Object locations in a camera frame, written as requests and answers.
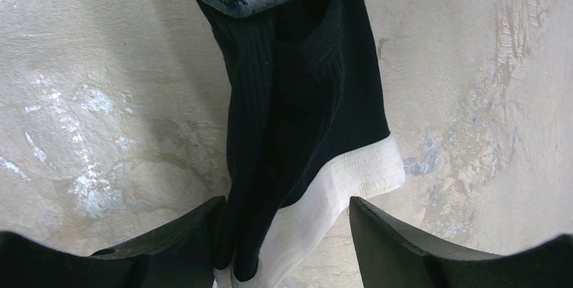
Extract black underwear white waistband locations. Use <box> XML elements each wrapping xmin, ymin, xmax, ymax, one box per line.
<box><xmin>196</xmin><ymin>0</ymin><xmax>405</xmax><ymax>287</ymax></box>

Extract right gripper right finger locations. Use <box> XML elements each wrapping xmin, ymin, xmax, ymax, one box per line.
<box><xmin>349</xmin><ymin>196</ymin><xmax>572</xmax><ymax>288</ymax></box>

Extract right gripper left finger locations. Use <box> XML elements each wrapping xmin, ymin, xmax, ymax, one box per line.
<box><xmin>1</xmin><ymin>196</ymin><xmax>225</xmax><ymax>288</ymax></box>

